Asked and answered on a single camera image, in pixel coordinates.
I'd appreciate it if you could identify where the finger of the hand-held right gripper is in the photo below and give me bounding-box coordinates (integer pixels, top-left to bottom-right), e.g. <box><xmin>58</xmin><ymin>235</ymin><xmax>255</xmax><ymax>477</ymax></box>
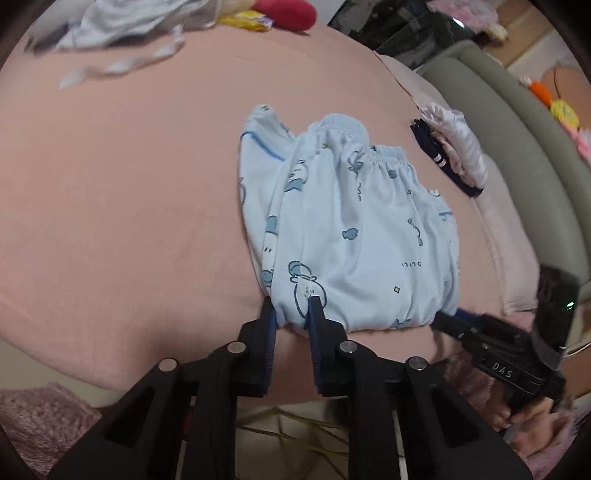
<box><xmin>455</xmin><ymin>310</ymin><xmax>490</xmax><ymax>329</ymax></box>
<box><xmin>431</xmin><ymin>313</ymin><xmax>485</xmax><ymax>352</ymax></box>

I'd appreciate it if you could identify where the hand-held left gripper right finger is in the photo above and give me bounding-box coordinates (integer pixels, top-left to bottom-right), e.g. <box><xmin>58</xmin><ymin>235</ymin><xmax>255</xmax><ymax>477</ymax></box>
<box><xmin>306</xmin><ymin>296</ymin><xmax>533</xmax><ymax>480</ymax></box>

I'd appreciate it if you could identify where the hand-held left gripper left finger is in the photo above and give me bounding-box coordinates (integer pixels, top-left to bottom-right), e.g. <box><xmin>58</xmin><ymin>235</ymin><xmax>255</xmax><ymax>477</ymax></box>
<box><xmin>47</xmin><ymin>296</ymin><xmax>278</xmax><ymax>480</ymax></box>

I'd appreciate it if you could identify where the person's right forearm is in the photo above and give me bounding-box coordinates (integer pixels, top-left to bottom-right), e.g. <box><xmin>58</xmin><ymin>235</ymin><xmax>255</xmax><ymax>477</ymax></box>
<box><xmin>522</xmin><ymin>401</ymin><xmax>587</xmax><ymax>480</ymax></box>

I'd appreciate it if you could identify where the person's right hand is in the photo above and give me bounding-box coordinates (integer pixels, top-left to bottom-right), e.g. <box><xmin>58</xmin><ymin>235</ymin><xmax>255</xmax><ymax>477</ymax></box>
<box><xmin>492</xmin><ymin>394</ymin><xmax>561</xmax><ymax>455</ymax></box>

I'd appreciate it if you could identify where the beige pillow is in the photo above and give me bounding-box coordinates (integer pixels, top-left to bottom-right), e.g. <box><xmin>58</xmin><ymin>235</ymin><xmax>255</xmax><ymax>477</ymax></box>
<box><xmin>374</xmin><ymin>53</ymin><xmax>543</xmax><ymax>315</ymax></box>

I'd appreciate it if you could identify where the pale pink folded garment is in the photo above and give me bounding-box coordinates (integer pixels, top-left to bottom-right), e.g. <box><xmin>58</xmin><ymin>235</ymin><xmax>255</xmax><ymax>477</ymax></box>
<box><xmin>434</xmin><ymin>131</ymin><xmax>481</xmax><ymax>185</ymax></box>

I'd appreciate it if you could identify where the grey padded headboard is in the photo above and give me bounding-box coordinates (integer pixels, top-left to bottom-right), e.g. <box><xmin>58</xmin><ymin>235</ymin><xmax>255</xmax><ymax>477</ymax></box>
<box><xmin>416</xmin><ymin>41</ymin><xmax>591</xmax><ymax>356</ymax></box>

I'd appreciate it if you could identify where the navy striped folded garment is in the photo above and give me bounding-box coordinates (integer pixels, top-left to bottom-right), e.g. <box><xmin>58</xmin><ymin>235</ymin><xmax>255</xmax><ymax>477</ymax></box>
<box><xmin>409</xmin><ymin>117</ymin><xmax>485</xmax><ymax>198</ymax></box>

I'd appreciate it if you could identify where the pink round bed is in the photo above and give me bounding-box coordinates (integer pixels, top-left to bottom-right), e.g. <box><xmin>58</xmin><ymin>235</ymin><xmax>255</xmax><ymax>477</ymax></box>
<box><xmin>0</xmin><ymin>14</ymin><xmax>541</xmax><ymax>409</ymax></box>

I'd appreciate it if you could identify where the yellow sponge plush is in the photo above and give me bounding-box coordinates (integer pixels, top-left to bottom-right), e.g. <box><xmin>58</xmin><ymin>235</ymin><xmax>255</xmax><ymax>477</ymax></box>
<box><xmin>549</xmin><ymin>98</ymin><xmax>580</xmax><ymax>124</ymax></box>

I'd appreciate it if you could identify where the pink fluffy robe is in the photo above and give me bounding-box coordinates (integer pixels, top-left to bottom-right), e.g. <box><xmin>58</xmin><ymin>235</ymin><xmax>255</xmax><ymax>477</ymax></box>
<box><xmin>0</xmin><ymin>353</ymin><xmax>509</xmax><ymax>478</ymax></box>

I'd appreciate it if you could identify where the dark glass wardrobe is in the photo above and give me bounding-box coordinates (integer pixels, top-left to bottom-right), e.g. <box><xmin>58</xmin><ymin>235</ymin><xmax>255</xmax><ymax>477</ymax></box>
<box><xmin>325</xmin><ymin>0</ymin><xmax>476</xmax><ymax>70</ymax></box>

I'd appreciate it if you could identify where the pink printed hanging garment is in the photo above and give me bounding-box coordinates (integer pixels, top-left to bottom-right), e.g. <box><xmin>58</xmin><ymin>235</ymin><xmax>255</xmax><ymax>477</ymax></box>
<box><xmin>427</xmin><ymin>0</ymin><xmax>499</xmax><ymax>26</ymax></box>

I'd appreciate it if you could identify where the yellow wipes packet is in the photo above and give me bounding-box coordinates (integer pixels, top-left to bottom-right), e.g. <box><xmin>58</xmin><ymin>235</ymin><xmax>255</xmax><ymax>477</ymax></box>
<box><xmin>217</xmin><ymin>10</ymin><xmax>273</xmax><ymax>32</ymax></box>

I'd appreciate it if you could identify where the red plush toy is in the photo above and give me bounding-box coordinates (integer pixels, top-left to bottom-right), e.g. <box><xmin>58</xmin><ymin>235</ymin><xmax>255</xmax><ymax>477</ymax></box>
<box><xmin>253</xmin><ymin>0</ymin><xmax>317</xmax><ymax>32</ymax></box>

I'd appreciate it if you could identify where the pale grey garment with ribbons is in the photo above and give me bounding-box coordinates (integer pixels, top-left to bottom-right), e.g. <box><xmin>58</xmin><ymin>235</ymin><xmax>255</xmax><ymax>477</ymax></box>
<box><xmin>25</xmin><ymin>0</ymin><xmax>222</xmax><ymax>90</ymax></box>

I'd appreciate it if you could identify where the gold wire basket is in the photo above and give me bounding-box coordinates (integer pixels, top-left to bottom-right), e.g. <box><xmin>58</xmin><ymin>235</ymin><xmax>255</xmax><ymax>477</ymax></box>
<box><xmin>238</xmin><ymin>408</ymin><xmax>356</xmax><ymax>467</ymax></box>

